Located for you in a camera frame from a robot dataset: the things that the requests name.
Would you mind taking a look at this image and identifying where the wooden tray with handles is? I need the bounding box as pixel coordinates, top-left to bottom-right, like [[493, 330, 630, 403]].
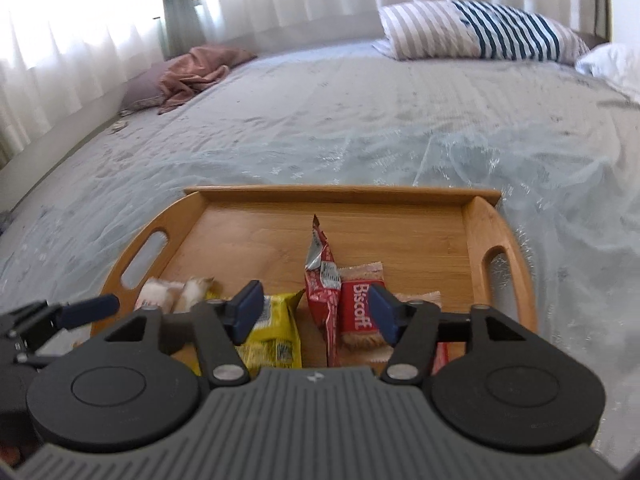
[[92, 185, 539, 377]]

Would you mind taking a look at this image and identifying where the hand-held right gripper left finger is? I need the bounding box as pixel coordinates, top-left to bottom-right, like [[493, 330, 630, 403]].
[[82, 281, 264, 388]]

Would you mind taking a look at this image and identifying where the pink crumpled cloth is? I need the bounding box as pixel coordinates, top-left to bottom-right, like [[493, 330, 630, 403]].
[[157, 45, 258, 115]]

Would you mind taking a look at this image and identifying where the striped pillow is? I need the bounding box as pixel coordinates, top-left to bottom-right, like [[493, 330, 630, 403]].
[[372, 0, 592, 65]]

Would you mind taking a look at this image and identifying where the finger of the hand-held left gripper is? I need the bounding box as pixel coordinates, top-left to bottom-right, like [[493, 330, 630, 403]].
[[0, 294, 121, 356]]

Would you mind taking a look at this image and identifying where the small white pink candy packet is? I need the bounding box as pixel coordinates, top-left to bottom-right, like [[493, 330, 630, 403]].
[[174, 276, 217, 313]]

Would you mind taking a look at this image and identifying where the white pillow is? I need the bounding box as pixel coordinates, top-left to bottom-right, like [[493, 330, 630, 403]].
[[575, 42, 640, 109]]

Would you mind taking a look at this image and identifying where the red biscuit packet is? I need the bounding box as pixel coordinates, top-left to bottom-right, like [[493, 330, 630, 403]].
[[337, 262, 391, 352]]

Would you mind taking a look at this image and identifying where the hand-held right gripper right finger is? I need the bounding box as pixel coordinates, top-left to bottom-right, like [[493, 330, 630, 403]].
[[370, 282, 546, 386]]

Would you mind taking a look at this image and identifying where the red and beige cracker packet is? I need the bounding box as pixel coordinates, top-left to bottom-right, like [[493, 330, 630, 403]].
[[394, 290, 452, 372]]

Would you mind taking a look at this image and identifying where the green curtain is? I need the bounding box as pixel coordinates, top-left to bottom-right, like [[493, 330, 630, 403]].
[[159, 0, 207, 59], [593, 0, 614, 42]]

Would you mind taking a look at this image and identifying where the long red snack packet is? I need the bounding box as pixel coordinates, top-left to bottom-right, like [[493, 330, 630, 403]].
[[304, 214, 344, 368]]

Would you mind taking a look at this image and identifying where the pink and white candy packet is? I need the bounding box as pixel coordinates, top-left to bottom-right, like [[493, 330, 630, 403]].
[[134, 279, 177, 312]]

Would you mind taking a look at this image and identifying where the yellow snack packet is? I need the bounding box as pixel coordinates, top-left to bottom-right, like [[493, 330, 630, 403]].
[[200, 291, 307, 376]]

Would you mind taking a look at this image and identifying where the purple pillow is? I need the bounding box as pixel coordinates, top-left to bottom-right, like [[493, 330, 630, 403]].
[[119, 62, 173, 111]]

